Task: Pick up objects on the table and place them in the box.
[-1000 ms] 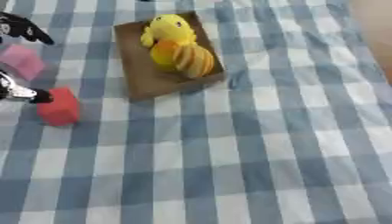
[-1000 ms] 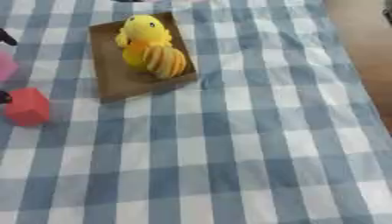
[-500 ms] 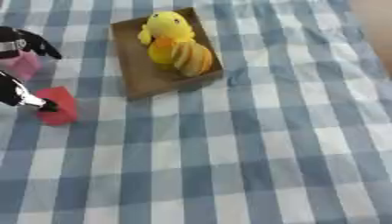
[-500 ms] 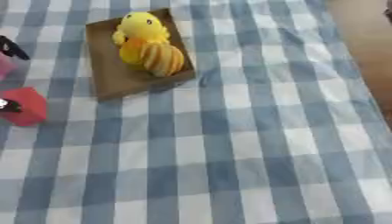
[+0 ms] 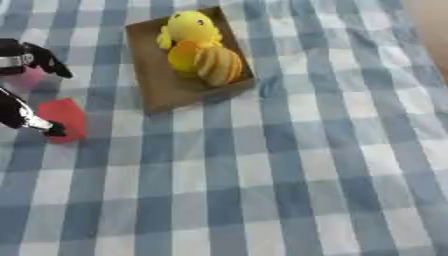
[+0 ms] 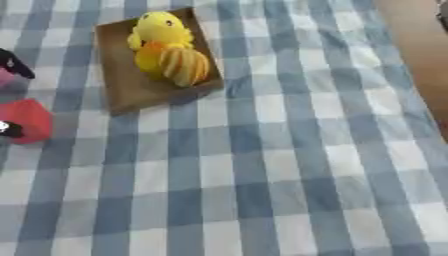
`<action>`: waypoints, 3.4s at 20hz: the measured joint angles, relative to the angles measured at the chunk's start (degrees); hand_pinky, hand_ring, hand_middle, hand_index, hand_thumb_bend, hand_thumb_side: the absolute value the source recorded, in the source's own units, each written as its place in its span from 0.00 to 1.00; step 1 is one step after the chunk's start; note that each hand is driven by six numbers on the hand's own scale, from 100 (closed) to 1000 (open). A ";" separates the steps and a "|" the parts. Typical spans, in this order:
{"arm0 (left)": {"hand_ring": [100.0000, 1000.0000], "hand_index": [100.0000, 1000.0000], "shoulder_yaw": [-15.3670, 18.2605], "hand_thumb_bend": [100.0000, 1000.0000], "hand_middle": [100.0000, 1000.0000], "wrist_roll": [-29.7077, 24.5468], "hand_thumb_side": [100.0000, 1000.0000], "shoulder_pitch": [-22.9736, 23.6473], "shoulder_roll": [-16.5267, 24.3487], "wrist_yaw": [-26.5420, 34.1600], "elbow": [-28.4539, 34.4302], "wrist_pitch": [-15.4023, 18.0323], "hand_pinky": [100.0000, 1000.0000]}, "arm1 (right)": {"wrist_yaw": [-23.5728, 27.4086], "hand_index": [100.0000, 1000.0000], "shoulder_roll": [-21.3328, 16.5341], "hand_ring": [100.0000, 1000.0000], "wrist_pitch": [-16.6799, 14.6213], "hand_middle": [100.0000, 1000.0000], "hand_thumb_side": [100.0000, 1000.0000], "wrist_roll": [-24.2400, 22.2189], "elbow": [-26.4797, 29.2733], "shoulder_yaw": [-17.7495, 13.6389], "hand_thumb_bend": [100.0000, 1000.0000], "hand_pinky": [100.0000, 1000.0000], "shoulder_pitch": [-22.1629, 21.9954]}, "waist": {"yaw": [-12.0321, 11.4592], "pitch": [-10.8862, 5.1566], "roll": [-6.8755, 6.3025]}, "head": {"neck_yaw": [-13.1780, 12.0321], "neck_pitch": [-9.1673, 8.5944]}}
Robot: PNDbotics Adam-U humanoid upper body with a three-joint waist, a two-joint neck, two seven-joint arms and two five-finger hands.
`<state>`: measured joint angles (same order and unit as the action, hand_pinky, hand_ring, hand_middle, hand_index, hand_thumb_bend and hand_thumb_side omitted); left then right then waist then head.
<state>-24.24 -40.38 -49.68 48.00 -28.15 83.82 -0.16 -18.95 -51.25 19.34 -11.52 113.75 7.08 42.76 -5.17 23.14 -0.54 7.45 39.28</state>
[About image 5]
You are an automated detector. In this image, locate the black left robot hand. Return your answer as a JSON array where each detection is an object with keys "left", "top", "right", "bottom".
[{"left": 0, "top": 37, "right": 76, "bottom": 138}]

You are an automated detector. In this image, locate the tan cardboard box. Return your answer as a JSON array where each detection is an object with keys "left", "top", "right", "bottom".
[{"left": 122, "top": 5, "right": 259, "bottom": 115}]

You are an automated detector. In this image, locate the red block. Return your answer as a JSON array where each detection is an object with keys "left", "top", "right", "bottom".
[{"left": 35, "top": 97, "right": 88, "bottom": 145}]

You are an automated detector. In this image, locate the yellow duck soft toy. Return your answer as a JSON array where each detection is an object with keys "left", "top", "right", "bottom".
[{"left": 154, "top": 10, "right": 226, "bottom": 51}]

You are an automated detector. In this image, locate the striped tan toy bread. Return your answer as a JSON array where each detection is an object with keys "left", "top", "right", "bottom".
[{"left": 192, "top": 46, "right": 245, "bottom": 88}]

